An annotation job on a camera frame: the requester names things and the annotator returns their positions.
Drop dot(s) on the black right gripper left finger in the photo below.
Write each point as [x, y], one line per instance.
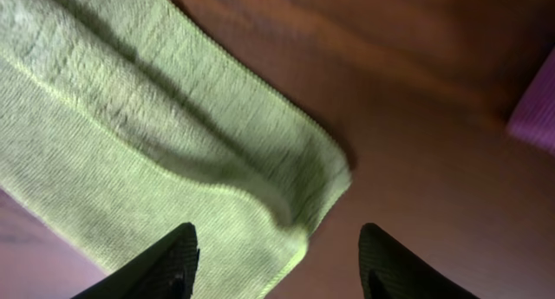
[166, 270]

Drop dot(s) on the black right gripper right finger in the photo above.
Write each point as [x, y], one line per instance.
[389, 270]

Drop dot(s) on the green cloth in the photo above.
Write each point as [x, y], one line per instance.
[121, 119]

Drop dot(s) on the large purple cloth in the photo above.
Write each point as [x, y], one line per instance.
[532, 120]

